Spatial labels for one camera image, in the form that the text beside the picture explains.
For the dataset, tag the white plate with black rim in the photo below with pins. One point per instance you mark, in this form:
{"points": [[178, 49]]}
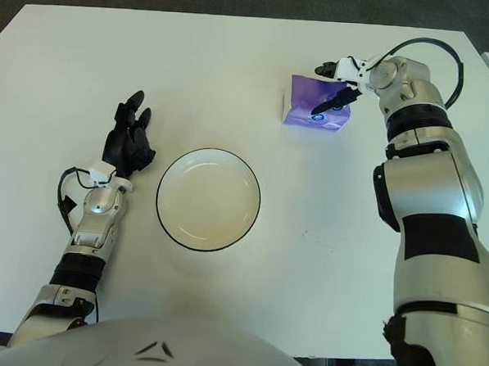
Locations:
{"points": [[208, 199]]}

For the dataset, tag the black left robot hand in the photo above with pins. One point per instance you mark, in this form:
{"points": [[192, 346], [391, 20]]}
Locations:
{"points": [[117, 145]]}

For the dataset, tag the purple tissue paper pack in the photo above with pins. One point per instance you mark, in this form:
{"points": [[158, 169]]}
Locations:
{"points": [[306, 96]]}

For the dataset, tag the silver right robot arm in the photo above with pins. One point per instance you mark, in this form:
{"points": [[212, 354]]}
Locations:
{"points": [[432, 193]]}

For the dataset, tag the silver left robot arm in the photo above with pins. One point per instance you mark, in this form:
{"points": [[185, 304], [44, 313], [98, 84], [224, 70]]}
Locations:
{"points": [[88, 230]]}

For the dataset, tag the grey robot torso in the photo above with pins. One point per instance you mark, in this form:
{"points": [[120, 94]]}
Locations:
{"points": [[158, 346]]}

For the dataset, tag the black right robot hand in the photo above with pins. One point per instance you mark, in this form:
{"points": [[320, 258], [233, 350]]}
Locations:
{"points": [[341, 98]]}

